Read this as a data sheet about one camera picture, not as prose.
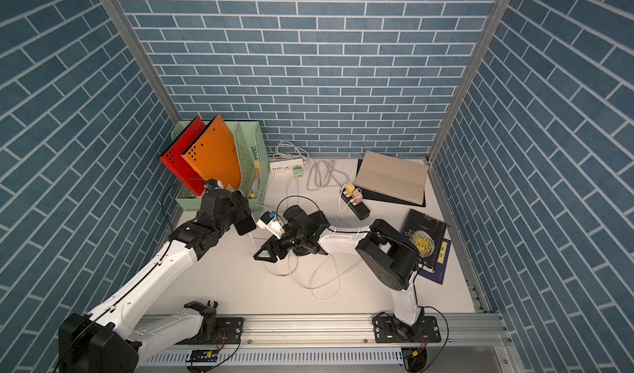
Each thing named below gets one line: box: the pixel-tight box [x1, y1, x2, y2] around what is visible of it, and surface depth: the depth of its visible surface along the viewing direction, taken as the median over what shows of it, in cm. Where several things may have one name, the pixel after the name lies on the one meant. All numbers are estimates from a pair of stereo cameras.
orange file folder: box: [180, 113, 242, 190], surface depth 90 cm
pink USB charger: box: [352, 189, 363, 204], surface depth 101 cm
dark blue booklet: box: [417, 238, 452, 285], surface depth 88 cm
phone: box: [233, 214, 257, 236], surface depth 82 cm
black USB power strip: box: [340, 188, 371, 221], surface depth 101 cm
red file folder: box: [158, 116, 206, 198], surface depth 86 cm
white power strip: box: [269, 158, 305, 175], surface depth 116 cm
